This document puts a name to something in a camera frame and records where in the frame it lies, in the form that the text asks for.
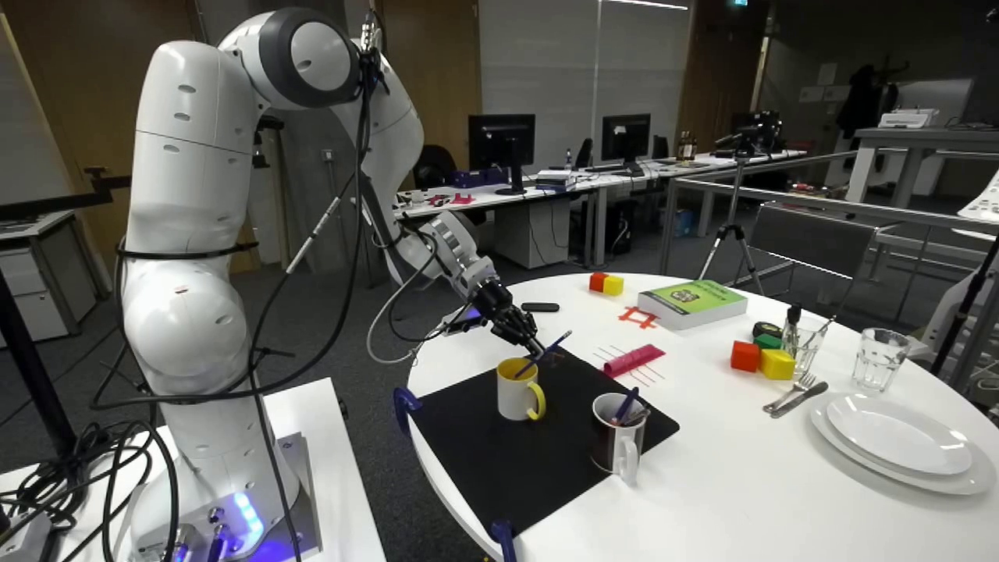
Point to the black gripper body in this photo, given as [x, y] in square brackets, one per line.
[505, 309]

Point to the dark blue-black pencil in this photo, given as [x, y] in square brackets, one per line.
[551, 350]

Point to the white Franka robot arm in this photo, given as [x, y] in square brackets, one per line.
[190, 207]

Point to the white and yellow mug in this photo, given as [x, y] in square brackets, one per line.
[516, 393]

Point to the small red cube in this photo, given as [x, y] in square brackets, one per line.
[597, 281]

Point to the small yellow cube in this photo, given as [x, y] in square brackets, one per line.
[613, 284]

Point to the pink plastic ruler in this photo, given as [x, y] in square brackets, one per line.
[631, 361]

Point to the blue pen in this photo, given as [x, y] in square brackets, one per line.
[626, 402]

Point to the black square table mat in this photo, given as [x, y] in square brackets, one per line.
[500, 458]

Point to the blue table clamp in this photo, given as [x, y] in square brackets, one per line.
[505, 542]
[405, 406]

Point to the green book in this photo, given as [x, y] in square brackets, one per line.
[693, 301]

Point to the black computer monitor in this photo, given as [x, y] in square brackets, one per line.
[500, 139]
[626, 135]

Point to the long white office desk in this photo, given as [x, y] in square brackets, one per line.
[644, 169]

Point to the red toy block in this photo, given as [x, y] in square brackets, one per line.
[746, 357]

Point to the green toy block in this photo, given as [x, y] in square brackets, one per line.
[770, 341]

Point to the yellow toy block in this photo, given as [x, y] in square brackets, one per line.
[779, 364]

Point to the round white table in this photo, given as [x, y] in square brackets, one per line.
[750, 487]

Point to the silver cutlery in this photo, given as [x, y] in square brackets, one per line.
[797, 398]

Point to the glass cutlery holder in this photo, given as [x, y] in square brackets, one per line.
[808, 348]

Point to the grey panel chair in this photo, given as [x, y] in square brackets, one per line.
[813, 237]

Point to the clear drinking glass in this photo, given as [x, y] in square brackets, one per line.
[878, 361]

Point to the small white plate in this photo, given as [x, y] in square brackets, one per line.
[894, 431]

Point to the white background table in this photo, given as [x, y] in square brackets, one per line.
[915, 139]

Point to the black easel stand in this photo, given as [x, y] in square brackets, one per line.
[28, 354]

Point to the orange plastic frame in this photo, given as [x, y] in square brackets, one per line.
[637, 317]

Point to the grey metal frame railing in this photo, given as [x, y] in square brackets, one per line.
[708, 188]

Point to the white robot pedestal table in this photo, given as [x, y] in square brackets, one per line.
[332, 469]

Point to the camera tripod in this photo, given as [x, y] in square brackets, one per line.
[750, 132]

